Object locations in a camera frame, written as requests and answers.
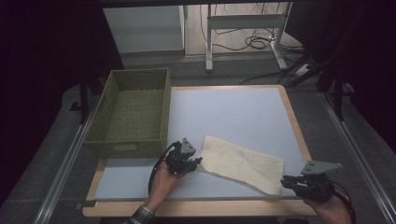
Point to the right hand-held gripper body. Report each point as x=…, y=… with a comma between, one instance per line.
x=314, y=185

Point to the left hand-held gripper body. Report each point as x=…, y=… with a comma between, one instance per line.
x=179, y=158

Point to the cream knitted cloth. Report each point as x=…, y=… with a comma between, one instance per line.
x=239, y=163

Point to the person's left hand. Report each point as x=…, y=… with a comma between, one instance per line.
x=163, y=183

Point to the person's right hand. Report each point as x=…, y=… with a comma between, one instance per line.
x=333, y=210

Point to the green woven basket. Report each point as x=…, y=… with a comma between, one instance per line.
x=134, y=115

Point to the black stand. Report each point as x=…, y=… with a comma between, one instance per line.
x=338, y=93
x=84, y=93

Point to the white power strip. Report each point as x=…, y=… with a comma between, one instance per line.
x=302, y=70

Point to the white cabinet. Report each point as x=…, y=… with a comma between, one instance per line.
x=143, y=29

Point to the metal floor rail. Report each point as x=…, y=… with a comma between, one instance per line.
x=358, y=155
x=67, y=165

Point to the white desk frame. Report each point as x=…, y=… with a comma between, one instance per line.
x=243, y=21

